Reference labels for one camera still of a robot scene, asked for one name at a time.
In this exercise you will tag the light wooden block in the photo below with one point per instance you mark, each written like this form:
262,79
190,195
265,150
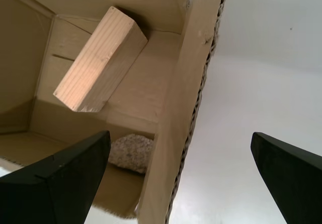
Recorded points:
100,63

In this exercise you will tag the speckled pinkish rock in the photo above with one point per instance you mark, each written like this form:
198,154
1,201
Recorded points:
132,153

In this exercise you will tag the brown cardboard box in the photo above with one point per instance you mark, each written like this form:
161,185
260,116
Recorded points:
171,108

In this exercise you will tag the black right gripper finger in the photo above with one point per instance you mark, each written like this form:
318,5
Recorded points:
294,181
50,188

